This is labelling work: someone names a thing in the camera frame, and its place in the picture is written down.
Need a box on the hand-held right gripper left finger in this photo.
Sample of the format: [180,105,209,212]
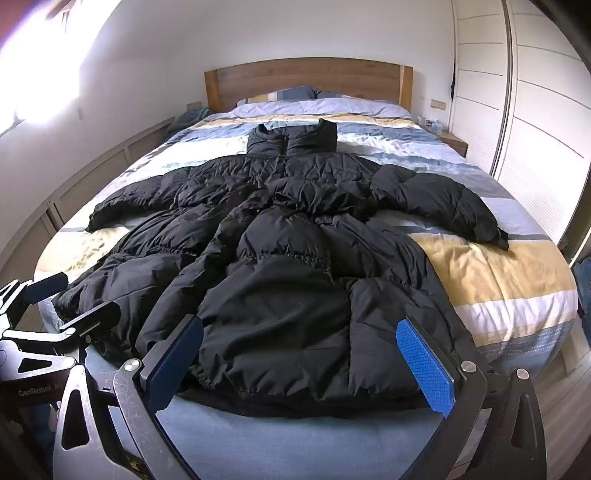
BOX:
[53,316,205,480]

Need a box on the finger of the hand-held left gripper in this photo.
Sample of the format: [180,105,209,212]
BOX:
[0,301,122,346]
[0,272,69,319]

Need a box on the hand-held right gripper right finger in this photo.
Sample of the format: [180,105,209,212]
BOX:
[396,317,548,480]

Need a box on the black puffer jacket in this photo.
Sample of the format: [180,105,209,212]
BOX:
[52,117,509,414]

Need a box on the striped duvet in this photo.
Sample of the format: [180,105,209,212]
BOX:
[34,99,580,370]

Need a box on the bright window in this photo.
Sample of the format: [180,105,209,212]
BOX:
[0,0,95,139]

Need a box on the dark blue cloth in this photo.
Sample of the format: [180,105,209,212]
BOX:
[167,107,212,136]

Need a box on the wooden nightstand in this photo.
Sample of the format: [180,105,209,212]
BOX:
[427,124,469,158]

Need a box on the striped pillow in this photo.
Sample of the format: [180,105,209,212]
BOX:
[237,85,319,108]

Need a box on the white sliding-door wardrobe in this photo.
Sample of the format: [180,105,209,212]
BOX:
[450,0,591,252]

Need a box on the wooden headboard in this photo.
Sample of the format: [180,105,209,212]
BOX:
[204,57,414,114]

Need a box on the low beige wall cabinet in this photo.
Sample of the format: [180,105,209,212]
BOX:
[0,115,177,274]

